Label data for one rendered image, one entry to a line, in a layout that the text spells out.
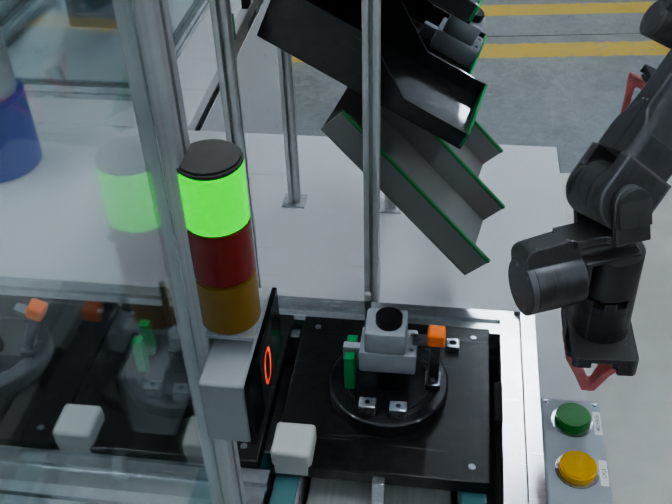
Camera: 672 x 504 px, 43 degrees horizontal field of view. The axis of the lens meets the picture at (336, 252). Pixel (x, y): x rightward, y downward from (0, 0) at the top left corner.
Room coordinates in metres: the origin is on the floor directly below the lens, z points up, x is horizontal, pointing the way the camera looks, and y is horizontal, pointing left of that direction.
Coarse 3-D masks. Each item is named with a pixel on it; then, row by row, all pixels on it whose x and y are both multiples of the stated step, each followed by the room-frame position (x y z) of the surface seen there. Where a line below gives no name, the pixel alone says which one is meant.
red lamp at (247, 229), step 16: (192, 240) 0.51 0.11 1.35; (208, 240) 0.50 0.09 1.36; (224, 240) 0.50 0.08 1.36; (240, 240) 0.51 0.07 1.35; (192, 256) 0.51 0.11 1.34; (208, 256) 0.50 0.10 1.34; (224, 256) 0.50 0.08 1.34; (240, 256) 0.51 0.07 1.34; (208, 272) 0.50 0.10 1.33; (224, 272) 0.50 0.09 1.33; (240, 272) 0.50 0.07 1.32
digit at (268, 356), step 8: (264, 344) 0.52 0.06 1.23; (272, 344) 0.54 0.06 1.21; (264, 352) 0.52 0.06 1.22; (272, 352) 0.54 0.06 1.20; (264, 360) 0.51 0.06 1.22; (272, 360) 0.54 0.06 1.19; (264, 368) 0.51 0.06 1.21; (272, 368) 0.53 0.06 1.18; (264, 376) 0.51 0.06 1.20; (272, 376) 0.53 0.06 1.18; (264, 384) 0.50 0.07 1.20; (264, 392) 0.50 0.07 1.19; (264, 400) 0.50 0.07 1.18
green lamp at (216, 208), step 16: (240, 176) 0.51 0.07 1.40; (192, 192) 0.50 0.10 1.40; (208, 192) 0.50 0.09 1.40; (224, 192) 0.50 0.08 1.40; (240, 192) 0.51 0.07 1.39; (192, 208) 0.50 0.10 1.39; (208, 208) 0.50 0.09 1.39; (224, 208) 0.50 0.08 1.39; (240, 208) 0.51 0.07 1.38; (192, 224) 0.51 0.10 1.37; (208, 224) 0.50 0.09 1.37; (224, 224) 0.50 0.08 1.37; (240, 224) 0.51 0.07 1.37
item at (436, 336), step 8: (432, 328) 0.69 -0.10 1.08; (440, 328) 0.69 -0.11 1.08; (416, 336) 0.69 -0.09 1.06; (424, 336) 0.69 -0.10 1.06; (432, 336) 0.68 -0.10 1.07; (440, 336) 0.68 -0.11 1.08; (416, 344) 0.68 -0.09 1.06; (424, 344) 0.68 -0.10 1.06; (432, 344) 0.68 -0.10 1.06; (440, 344) 0.68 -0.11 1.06; (432, 352) 0.68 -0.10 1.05; (440, 352) 0.68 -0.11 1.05; (432, 360) 0.68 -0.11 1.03; (432, 368) 0.68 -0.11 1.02; (432, 376) 0.68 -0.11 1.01
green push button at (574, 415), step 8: (560, 408) 0.66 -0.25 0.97; (568, 408) 0.66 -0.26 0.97; (576, 408) 0.66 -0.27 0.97; (584, 408) 0.65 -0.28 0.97; (560, 416) 0.64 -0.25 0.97; (568, 416) 0.64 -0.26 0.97; (576, 416) 0.64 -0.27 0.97; (584, 416) 0.64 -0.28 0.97; (560, 424) 0.64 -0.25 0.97; (568, 424) 0.63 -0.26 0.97; (576, 424) 0.63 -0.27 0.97; (584, 424) 0.63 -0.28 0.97; (568, 432) 0.63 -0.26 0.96; (576, 432) 0.63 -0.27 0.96
